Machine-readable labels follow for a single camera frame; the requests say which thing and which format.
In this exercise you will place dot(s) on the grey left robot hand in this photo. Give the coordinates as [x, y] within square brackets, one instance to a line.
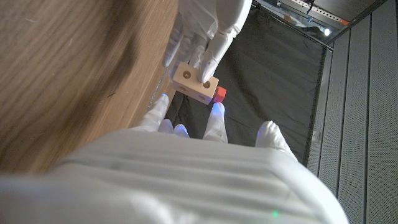
[208, 25]

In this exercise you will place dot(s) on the black backdrop stand pole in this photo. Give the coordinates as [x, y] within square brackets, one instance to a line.
[292, 26]

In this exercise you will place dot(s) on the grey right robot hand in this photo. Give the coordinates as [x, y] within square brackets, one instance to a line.
[186, 180]

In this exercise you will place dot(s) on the red-headed wooden screw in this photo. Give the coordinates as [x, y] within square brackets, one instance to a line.
[219, 94]

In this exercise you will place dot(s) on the black backdrop curtain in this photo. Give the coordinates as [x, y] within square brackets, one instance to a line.
[270, 81]

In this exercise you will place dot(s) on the grey perforated panel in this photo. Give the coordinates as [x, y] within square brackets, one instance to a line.
[357, 124]

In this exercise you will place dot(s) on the wooden block with holes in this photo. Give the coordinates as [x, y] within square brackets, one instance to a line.
[195, 82]

